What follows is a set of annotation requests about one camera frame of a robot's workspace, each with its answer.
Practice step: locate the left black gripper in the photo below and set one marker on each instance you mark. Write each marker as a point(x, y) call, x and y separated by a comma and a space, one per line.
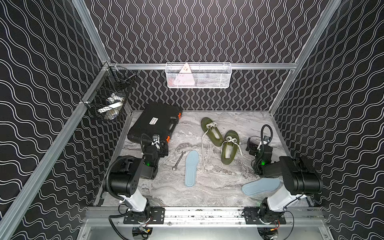
point(160, 147)

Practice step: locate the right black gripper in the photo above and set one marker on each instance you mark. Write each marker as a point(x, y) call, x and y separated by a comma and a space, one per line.
point(253, 147)

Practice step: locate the olive green shoe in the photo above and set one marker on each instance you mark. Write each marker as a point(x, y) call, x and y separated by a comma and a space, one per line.
point(230, 147)
point(210, 129)

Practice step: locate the light blue insole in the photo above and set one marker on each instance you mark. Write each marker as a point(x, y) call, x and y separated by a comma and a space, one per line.
point(192, 161)
point(260, 186)

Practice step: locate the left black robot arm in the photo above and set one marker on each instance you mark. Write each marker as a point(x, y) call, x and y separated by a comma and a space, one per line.
point(122, 177)

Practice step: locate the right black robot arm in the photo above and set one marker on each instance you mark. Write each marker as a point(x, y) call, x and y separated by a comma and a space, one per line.
point(292, 178)

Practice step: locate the silver wrench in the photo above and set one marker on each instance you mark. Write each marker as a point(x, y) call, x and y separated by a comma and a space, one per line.
point(175, 167)

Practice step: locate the black tool case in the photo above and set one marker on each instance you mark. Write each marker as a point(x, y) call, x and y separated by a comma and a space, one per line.
point(156, 119)

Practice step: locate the white items in black basket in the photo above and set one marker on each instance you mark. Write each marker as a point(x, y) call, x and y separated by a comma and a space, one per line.
point(114, 104)

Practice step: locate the pink triangle card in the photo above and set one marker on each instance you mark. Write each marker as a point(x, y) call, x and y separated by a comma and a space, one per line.
point(184, 78)

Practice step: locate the black wire basket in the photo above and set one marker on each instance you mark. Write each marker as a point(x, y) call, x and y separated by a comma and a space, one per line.
point(118, 80)

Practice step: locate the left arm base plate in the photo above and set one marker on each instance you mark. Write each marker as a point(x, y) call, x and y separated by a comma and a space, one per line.
point(154, 215)

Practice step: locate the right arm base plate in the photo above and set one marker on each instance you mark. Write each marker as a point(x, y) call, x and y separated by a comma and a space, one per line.
point(255, 216)

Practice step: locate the white wire basket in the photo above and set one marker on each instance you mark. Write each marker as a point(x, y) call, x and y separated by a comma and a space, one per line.
point(216, 75)

